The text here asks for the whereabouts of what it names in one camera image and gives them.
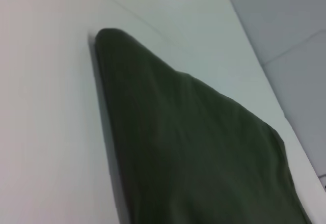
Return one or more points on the dark green t-shirt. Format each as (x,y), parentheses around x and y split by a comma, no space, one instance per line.
(191,145)

